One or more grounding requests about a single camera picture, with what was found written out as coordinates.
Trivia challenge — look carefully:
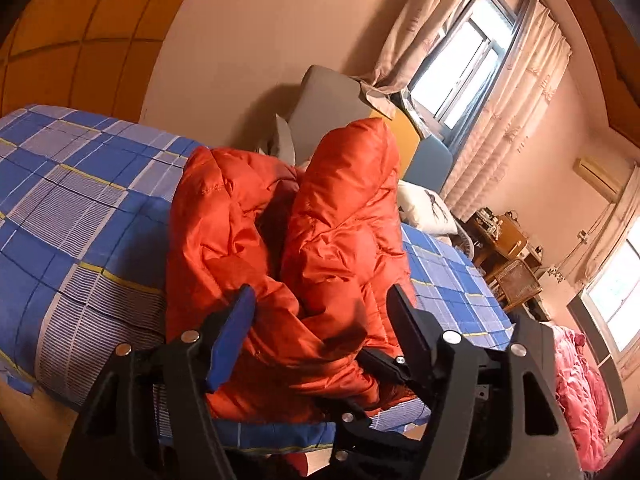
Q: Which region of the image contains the orange down puffer jacket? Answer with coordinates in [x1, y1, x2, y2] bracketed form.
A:
[165, 118, 413, 424]

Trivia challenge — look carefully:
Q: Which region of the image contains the red pink puffer garment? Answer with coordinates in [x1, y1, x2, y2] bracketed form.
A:
[547, 324, 608, 472]

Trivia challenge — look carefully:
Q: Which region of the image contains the wicker back wooden chair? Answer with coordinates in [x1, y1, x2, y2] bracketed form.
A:
[486, 259, 542, 312]

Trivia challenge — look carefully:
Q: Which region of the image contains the wooden desk with clutter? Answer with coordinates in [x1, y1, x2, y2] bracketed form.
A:
[463, 207, 542, 275]

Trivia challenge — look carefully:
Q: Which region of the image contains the white printed pillow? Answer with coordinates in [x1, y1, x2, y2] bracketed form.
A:
[397, 180, 458, 236]

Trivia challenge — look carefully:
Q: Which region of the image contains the blue plaid bed sheet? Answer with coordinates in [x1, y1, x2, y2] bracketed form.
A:
[1, 105, 513, 453]

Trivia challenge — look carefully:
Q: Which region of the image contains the beige patterned right curtain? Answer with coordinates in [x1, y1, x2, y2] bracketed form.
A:
[440, 0, 572, 220]

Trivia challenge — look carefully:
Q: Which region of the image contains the beige patterned curtain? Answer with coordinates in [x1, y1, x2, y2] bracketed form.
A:
[440, 0, 572, 220]
[361, 0, 476, 94]

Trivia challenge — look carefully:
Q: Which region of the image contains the grey pillow by headboard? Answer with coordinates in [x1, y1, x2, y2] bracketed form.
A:
[257, 114, 296, 166]

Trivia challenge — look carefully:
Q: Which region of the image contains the orange wooden wardrobe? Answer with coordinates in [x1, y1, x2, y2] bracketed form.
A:
[1, 0, 183, 122]

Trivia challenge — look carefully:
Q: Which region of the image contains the beige patterned left curtain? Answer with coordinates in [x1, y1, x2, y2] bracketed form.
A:
[361, 0, 476, 94]

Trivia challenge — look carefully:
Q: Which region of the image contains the wall air conditioner unit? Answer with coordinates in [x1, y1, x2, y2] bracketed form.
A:
[573, 157, 622, 204]

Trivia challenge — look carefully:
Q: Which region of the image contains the bright window with frame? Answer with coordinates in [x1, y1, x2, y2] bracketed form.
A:
[409, 0, 516, 144]

